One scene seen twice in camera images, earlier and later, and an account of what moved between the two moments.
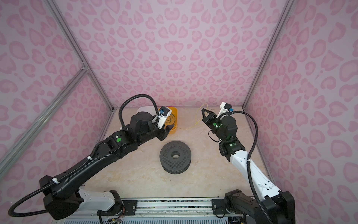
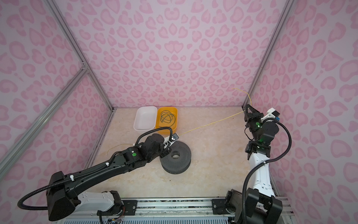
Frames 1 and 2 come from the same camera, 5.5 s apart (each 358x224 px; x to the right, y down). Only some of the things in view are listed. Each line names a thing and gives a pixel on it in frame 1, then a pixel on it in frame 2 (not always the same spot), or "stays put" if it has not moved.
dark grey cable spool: [172, 165] stays put
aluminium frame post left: [71, 38] stays put
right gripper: [213, 117] to [257, 115]
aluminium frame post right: [285, 15] stays put
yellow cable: [197, 122] to [245, 110]
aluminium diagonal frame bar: [79, 76] stays put
